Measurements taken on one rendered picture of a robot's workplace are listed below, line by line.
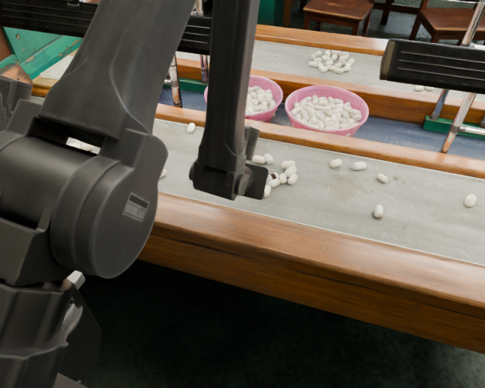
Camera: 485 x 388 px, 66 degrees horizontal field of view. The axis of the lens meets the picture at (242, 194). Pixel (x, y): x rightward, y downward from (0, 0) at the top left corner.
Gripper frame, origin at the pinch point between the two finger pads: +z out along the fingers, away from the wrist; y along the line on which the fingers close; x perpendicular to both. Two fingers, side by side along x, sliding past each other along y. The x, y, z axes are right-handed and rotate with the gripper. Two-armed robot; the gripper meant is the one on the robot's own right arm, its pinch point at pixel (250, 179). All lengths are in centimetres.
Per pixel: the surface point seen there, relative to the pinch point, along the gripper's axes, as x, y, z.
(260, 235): 11.6, -5.0, -0.5
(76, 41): -37, 92, 48
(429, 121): -30, -44, 54
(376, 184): -5.2, -28.9, 21.8
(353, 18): -117, -7, 187
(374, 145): -16.3, -26.9, 30.3
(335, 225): 6.5, -20.6, 8.8
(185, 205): 9.5, 14.6, 1.7
